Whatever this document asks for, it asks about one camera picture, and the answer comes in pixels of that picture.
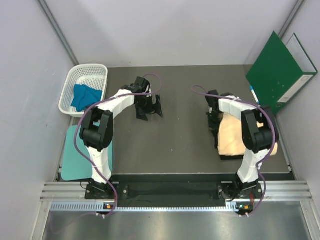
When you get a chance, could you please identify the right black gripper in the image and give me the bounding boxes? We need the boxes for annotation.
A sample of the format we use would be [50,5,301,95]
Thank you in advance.
[207,111,227,137]

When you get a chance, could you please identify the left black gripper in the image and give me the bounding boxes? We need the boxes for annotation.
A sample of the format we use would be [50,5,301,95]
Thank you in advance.
[135,94,162,121]

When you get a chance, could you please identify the peach yellow t shirt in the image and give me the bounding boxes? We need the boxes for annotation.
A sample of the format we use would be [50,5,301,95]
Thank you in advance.
[216,113,280,157]

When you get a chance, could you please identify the black t shirt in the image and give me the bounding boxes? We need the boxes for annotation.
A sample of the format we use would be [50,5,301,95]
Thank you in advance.
[211,130,244,161]

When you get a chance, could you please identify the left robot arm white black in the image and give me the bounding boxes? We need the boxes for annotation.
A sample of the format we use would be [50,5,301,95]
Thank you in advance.
[77,76,163,199]

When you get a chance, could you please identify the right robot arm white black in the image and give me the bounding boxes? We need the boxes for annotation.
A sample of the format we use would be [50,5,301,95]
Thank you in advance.
[205,90,279,198]

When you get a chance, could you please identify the white blue marker pen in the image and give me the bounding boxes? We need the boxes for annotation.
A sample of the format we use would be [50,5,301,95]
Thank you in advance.
[250,86,260,104]

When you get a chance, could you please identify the blue crumpled t shirt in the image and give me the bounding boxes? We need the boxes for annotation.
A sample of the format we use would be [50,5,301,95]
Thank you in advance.
[71,84,103,112]

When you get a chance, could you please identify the white plastic basket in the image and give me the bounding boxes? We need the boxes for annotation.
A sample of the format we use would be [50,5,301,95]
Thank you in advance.
[58,64,108,118]

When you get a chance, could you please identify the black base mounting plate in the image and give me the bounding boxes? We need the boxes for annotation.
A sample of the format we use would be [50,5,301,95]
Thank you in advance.
[85,173,262,208]

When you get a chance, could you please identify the teal cutting board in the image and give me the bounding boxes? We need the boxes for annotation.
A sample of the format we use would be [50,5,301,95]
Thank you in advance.
[61,125,113,181]

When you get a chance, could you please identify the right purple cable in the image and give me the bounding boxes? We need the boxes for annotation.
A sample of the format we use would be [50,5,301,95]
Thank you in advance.
[191,85,277,216]

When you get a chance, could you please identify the purple cable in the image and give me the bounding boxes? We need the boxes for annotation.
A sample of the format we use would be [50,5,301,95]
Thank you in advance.
[74,72,163,217]
[191,85,277,216]

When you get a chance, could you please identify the green ring binder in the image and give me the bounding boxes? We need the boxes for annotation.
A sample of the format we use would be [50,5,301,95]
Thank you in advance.
[246,32,318,115]

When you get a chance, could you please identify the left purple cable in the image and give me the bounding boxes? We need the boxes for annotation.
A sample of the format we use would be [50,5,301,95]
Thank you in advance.
[74,72,163,217]

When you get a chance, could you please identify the aluminium frame rail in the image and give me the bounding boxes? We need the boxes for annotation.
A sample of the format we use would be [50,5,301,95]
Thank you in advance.
[40,181,313,214]

